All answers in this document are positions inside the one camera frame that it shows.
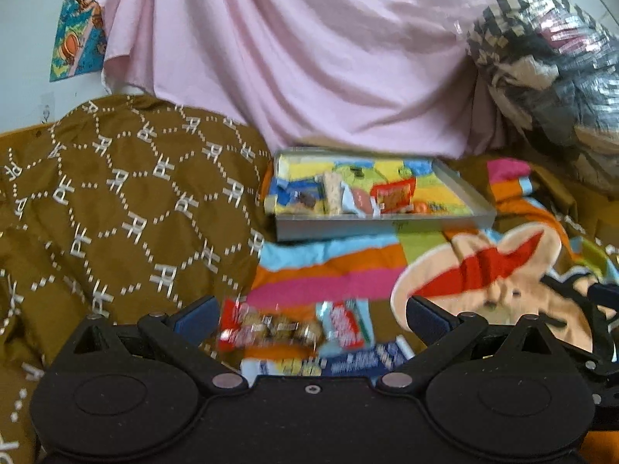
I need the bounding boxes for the grey cardboard tray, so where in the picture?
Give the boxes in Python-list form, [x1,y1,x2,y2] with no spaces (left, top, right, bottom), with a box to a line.
[273,147,498,242]

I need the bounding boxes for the red quail egg packet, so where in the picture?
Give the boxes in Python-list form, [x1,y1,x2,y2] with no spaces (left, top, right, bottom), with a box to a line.
[217,300,323,353]

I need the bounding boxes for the white yellow snack packet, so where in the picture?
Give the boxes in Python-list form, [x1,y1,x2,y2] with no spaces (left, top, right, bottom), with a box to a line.
[241,358,322,379]

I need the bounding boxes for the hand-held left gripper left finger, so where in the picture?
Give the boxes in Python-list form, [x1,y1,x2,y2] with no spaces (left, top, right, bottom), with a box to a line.
[51,295,250,394]

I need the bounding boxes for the pink sausage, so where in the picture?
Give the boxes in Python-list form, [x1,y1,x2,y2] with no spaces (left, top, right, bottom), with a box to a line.
[353,188,376,214]

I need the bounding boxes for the clear nougat bar packet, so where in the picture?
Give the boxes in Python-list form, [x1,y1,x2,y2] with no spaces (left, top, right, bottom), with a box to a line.
[321,171,359,217]

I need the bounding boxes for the wall poster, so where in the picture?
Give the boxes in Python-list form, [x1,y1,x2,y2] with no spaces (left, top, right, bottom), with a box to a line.
[50,0,114,83]

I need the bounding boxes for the brown patterned quilt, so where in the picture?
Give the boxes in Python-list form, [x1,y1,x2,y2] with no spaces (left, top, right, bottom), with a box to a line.
[0,97,272,464]

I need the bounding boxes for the clear plastic bag of clothes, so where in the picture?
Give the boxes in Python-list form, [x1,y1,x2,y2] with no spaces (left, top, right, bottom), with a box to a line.
[467,0,619,194]

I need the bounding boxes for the light blue red snack packet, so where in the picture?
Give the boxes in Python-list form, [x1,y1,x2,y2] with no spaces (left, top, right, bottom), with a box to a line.
[316,300,371,350]

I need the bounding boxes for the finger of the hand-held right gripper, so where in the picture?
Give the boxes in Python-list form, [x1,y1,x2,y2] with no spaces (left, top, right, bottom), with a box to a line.
[540,273,619,387]

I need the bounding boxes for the colourful cartoon printed blanket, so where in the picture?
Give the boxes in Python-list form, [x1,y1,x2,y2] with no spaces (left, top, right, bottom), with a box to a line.
[213,155,619,464]

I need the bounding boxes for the orange red snack packet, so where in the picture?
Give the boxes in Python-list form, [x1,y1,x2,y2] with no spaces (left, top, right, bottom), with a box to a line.
[371,178,417,214]

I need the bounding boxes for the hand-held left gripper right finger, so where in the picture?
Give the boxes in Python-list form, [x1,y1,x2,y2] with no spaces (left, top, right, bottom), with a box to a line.
[374,295,576,394]

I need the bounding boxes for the pink bed sheet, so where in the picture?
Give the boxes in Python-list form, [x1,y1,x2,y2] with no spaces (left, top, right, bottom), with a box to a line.
[97,0,557,160]

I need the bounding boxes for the dark blue snack packet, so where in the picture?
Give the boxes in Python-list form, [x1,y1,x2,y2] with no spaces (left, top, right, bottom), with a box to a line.
[319,337,413,377]

